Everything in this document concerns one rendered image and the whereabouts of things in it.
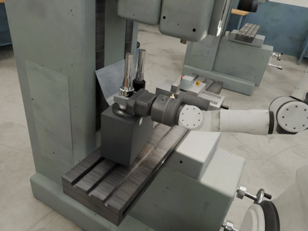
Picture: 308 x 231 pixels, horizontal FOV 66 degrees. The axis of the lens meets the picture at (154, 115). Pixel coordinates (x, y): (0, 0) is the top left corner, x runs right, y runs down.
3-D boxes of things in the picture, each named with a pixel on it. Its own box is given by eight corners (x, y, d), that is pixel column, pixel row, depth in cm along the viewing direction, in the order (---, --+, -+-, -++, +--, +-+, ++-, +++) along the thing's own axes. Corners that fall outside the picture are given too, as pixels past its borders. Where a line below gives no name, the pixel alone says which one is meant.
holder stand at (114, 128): (152, 135, 103) (158, 94, 92) (129, 167, 85) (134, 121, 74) (127, 127, 106) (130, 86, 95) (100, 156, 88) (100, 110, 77)
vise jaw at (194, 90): (204, 90, 133) (206, 83, 131) (196, 100, 121) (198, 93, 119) (194, 86, 135) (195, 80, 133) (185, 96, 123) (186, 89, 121)
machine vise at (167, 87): (222, 107, 133) (227, 90, 127) (215, 119, 121) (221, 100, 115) (165, 89, 144) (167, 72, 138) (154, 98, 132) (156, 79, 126)
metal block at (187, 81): (192, 87, 131) (194, 77, 128) (188, 91, 126) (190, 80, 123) (183, 85, 132) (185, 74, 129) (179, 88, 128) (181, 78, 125)
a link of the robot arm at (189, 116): (166, 125, 79) (200, 136, 75) (158, 122, 68) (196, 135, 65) (177, 93, 79) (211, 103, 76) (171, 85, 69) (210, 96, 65)
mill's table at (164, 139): (220, 92, 170) (223, 82, 166) (118, 227, 74) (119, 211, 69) (190, 83, 178) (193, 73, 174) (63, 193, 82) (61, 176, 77)
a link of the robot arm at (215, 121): (184, 130, 78) (227, 132, 74) (180, 128, 69) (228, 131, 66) (185, 110, 79) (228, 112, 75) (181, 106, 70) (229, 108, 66)
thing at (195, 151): (217, 144, 137) (223, 127, 131) (197, 182, 110) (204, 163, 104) (143, 114, 155) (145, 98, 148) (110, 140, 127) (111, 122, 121)
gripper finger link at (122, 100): (114, 93, 77) (131, 98, 75) (114, 101, 78) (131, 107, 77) (112, 95, 75) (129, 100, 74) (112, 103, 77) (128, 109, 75)
